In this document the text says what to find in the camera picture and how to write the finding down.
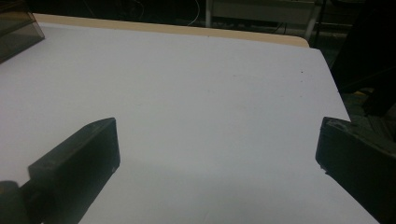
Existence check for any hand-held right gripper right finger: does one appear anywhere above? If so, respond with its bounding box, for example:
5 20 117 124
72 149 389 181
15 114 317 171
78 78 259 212
315 116 396 224

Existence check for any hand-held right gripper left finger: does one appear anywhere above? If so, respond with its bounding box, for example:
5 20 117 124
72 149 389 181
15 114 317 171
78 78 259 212
20 117 121 224

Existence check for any smoky transparent plastic box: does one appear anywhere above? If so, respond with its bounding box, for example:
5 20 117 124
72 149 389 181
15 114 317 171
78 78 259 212
0 0 46 64

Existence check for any white metal frame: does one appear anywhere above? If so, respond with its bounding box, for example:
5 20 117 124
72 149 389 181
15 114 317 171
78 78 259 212
205 0 325 41

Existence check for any white cable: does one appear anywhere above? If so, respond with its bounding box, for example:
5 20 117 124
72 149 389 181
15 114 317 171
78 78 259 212
186 0 201 27

